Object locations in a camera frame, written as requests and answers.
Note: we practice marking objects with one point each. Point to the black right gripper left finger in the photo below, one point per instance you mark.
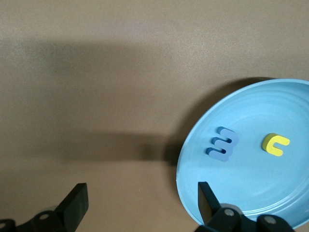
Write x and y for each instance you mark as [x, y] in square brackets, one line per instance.
[72, 207]

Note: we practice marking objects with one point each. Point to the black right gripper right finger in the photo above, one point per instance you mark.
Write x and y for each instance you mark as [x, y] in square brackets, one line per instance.
[208, 207]

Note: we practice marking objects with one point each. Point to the blue small letter m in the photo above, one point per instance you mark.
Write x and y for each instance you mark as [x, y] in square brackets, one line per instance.
[230, 147]

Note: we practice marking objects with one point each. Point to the yellow small letter u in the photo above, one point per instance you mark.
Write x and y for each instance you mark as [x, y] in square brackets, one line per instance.
[268, 145]

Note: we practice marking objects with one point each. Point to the blue plate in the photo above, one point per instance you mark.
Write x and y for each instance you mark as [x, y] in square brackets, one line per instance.
[253, 181]

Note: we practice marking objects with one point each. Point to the brown table mat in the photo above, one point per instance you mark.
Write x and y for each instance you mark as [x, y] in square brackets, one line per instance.
[96, 96]

